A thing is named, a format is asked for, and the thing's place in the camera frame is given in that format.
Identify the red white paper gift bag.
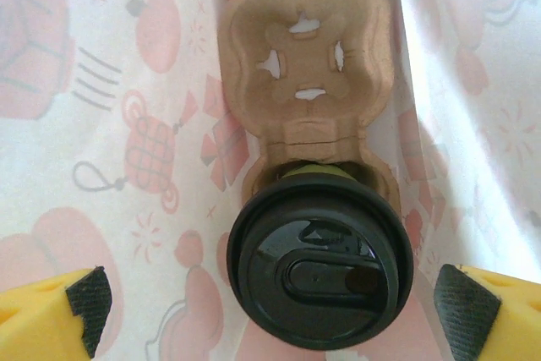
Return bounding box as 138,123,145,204
0,0,541,361

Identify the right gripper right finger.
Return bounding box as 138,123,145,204
432,263,541,361

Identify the brown pulp cup carrier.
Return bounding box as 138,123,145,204
219,0,402,210

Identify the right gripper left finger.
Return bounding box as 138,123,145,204
0,265,114,361

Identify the black plastic cup lid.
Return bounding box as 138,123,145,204
226,174,413,352

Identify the green paper coffee cup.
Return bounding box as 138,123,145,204
276,161,352,180

